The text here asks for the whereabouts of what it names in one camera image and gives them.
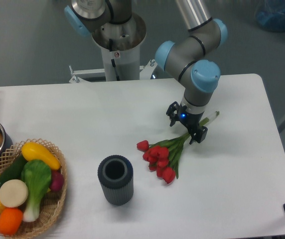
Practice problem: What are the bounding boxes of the blue plastic bag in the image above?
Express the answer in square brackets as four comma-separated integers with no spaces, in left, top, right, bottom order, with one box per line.
[254,0,285,32]

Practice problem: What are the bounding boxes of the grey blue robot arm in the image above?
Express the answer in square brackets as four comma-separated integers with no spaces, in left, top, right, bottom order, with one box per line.
[64,0,228,143]

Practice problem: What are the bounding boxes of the green cucumber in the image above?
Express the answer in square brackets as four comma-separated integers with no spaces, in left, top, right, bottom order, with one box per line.
[0,154,27,188]

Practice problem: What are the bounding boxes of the woven wicker basket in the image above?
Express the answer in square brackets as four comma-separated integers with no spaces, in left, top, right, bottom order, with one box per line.
[0,138,67,239]

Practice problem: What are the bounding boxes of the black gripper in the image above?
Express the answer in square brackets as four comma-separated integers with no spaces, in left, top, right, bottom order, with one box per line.
[166,102,208,144]

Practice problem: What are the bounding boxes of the red tulip bouquet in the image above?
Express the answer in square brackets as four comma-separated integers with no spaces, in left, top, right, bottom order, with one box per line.
[136,111,220,185]

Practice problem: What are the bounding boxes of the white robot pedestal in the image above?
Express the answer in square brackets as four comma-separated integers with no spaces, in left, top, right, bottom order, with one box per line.
[69,13,157,83]

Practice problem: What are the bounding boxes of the yellow squash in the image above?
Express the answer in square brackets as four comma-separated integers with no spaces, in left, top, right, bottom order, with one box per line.
[21,142,61,170]

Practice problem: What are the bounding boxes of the green bok choy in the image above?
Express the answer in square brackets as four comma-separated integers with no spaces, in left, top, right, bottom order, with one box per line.
[21,159,51,223]

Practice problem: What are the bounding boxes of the orange fruit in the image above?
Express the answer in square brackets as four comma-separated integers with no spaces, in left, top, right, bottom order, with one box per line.
[0,208,23,236]

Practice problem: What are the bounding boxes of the dark grey ribbed vase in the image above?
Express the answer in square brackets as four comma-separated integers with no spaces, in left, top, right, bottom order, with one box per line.
[98,155,134,206]

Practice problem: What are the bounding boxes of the red radish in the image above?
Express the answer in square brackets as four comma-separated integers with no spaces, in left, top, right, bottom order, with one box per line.
[49,171,64,192]

